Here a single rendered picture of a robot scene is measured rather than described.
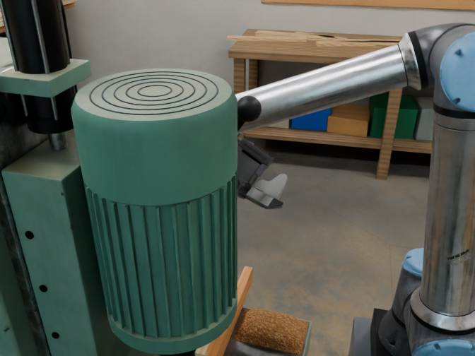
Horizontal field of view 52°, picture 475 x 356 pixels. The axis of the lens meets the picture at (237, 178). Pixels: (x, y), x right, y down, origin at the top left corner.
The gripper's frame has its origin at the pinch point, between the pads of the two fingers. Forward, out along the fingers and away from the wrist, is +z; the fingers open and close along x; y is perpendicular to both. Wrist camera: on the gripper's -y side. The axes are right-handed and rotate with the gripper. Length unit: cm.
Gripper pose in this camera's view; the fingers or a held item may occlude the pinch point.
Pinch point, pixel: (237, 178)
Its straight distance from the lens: 68.7
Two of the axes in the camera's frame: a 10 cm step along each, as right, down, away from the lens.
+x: 8.1, 5.9, 0.6
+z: 1.2, -0.6, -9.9
